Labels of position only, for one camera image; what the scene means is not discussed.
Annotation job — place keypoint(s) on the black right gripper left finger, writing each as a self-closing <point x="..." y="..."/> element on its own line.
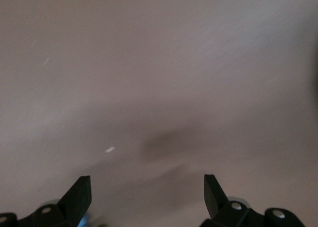
<point x="74" y="202"/>

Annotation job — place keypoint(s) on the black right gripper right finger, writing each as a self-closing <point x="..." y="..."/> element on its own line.
<point x="216" y="199"/>

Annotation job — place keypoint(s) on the brown table cover mat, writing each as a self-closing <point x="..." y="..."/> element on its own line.
<point x="174" y="63"/>

